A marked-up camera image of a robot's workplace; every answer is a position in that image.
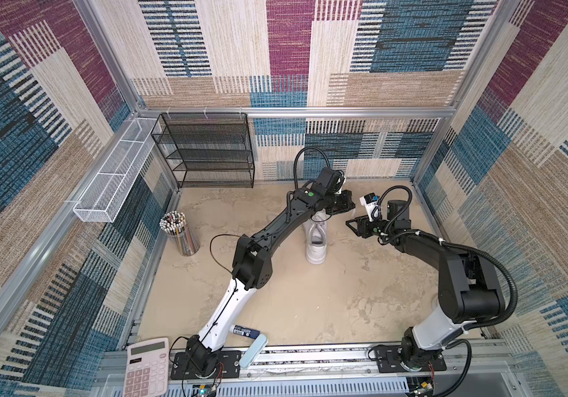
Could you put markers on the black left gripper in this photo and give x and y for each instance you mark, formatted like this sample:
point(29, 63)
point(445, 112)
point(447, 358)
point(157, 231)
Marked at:
point(346, 203)

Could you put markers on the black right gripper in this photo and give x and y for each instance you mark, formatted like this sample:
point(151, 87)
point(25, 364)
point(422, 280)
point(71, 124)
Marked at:
point(362, 225)

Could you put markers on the white leather sneaker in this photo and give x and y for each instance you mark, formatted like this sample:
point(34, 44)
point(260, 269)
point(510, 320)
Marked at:
point(316, 237)

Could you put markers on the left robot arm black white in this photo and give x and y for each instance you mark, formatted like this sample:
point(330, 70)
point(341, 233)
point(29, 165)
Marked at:
point(252, 268)

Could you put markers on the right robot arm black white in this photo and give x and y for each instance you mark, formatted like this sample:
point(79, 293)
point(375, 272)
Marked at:
point(469, 291)

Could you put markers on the blue white glue stick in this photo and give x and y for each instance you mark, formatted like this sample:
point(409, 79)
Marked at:
point(244, 331)

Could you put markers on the light blue eraser block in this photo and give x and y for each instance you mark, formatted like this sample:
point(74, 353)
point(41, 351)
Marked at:
point(250, 355)

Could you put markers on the cup of coloured pencils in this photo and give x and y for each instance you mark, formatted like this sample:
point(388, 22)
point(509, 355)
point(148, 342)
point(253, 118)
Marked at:
point(176, 227)

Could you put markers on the pink desk calculator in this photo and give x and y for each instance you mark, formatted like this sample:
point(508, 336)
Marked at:
point(147, 369)

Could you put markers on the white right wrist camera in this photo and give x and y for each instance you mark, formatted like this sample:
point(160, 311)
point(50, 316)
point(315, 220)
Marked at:
point(371, 204)

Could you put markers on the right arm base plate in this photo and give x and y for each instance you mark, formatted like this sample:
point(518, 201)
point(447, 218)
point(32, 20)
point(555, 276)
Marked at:
point(396, 359)

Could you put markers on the black wire mesh shelf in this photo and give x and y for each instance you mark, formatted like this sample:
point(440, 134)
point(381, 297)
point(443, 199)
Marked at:
point(206, 150)

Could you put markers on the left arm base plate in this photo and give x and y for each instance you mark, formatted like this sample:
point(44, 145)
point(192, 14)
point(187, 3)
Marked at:
point(223, 363)

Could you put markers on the white wire mesh basket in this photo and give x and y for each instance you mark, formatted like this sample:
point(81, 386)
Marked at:
point(103, 199)

